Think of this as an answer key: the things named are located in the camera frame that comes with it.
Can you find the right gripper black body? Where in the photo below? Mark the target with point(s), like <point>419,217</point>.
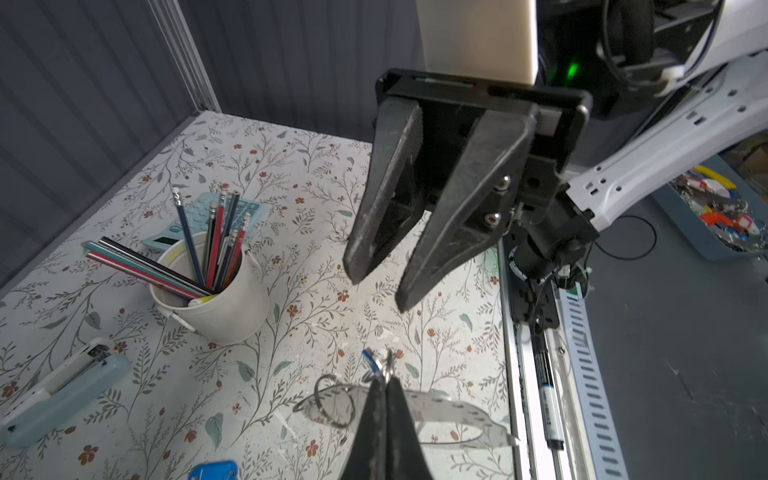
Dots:
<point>451,107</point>

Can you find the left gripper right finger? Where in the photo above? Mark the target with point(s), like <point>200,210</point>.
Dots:
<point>404,455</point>

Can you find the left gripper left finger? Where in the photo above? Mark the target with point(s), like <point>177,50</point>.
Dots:
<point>367,456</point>

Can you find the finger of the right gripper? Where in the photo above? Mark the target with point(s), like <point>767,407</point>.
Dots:
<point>392,201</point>
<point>475,203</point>

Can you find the blue key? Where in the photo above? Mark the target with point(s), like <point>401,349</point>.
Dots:
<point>372,362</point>
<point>219,470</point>

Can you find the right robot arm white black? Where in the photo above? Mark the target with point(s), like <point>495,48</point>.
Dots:
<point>672,82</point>

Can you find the white pencil cup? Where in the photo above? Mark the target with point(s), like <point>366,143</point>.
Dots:
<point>231,316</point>

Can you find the blue bin with clutter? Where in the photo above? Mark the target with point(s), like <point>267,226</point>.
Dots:
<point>717,211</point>

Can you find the light blue stapler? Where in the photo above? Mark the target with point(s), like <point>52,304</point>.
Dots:
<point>69,388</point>

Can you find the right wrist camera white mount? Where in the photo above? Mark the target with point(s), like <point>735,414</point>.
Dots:
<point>486,39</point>

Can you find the black marker on rail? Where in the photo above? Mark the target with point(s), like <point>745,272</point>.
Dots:
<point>554,433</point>

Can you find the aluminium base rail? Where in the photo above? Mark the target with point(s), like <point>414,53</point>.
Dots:
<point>562,417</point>

